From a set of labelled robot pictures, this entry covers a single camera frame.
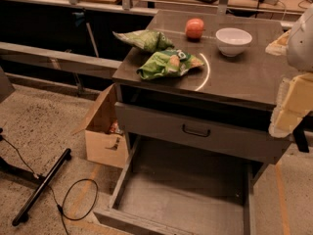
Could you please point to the metal railing beam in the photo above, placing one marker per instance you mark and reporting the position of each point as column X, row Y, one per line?
column 57, row 60

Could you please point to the green chip bag front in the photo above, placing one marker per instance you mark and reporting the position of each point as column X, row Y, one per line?
column 168, row 63

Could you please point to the white ceramic bowl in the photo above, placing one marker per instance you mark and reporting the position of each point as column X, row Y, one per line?
column 232, row 41

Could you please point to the red apple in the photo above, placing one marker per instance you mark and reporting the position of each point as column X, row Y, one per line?
column 194, row 28

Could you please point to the cardboard box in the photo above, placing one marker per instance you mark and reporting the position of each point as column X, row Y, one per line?
column 103, row 144

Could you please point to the grey upper drawer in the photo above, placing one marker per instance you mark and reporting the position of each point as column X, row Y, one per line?
column 212, row 136

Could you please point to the black stand base bar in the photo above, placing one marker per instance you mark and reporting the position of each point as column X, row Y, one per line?
column 22, row 215

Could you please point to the grey drawer cabinet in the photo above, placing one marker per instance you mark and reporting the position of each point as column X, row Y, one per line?
column 239, row 91

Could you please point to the green chip bag rear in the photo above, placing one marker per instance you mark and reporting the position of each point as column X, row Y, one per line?
column 146, row 40

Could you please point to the green chip bag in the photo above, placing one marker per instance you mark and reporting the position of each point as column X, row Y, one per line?
column 146, row 40
column 168, row 63

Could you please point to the open grey lower drawer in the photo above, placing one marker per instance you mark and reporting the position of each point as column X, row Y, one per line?
column 171, row 189

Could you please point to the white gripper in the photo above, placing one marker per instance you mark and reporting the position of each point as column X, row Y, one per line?
column 301, row 44

